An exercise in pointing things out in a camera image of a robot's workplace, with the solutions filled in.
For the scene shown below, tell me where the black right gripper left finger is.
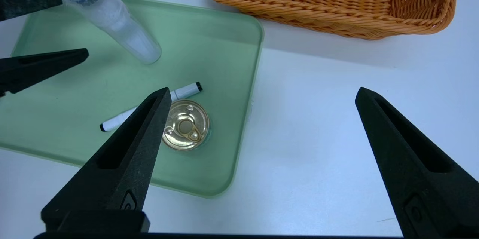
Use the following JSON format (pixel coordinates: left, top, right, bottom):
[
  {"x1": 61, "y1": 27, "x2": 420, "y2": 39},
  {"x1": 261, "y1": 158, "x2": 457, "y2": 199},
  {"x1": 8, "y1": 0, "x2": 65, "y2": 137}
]
[{"x1": 41, "y1": 87, "x2": 173, "y2": 235}]

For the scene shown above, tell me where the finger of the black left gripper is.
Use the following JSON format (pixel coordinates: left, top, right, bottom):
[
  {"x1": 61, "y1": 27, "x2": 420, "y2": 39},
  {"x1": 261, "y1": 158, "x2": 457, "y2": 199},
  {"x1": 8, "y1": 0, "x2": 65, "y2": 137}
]
[
  {"x1": 0, "y1": 48, "x2": 89, "y2": 97},
  {"x1": 0, "y1": 0, "x2": 63, "y2": 22}
]

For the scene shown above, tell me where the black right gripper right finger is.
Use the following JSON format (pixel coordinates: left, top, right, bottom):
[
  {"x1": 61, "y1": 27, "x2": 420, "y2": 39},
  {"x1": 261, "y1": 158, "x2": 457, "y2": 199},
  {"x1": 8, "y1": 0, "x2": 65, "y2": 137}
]
[{"x1": 355, "y1": 87, "x2": 479, "y2": 238}]

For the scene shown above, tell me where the white bottle with clear cap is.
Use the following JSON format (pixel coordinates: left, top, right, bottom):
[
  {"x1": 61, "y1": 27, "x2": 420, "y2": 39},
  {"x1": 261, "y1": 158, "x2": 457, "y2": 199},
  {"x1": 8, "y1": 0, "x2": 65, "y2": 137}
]
[{"x1": 60, "y1": 0, "x2": 162, "y2": 65}]

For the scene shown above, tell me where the white marker pen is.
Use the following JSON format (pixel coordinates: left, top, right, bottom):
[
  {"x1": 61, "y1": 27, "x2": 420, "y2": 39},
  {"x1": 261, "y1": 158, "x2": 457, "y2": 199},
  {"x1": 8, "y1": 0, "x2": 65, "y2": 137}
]
[{"x1": 100, "y1": 82, "x2": 203, "y2": 132}]

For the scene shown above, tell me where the orange wicker basket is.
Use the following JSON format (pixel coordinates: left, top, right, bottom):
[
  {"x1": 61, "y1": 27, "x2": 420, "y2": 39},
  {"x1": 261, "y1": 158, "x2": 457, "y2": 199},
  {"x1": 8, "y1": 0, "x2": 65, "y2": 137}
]
[{"x1": 202, "y1": 0, "x2": 460, "y2": 40}]

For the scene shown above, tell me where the tin can with gold lid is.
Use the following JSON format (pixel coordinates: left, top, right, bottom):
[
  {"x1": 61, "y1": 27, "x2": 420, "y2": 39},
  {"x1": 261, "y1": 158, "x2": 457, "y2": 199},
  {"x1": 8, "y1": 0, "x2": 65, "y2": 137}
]
[{"x1": 162, "y1": 99, "x2": 211, "y2": 152}]

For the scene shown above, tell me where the green plastic tray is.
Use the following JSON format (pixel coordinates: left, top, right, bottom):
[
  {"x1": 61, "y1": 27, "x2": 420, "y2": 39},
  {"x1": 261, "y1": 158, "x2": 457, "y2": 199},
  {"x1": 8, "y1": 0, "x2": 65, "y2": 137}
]
[{"x1": 0, "y1": 0, "x2": 265, "y2": 198}]

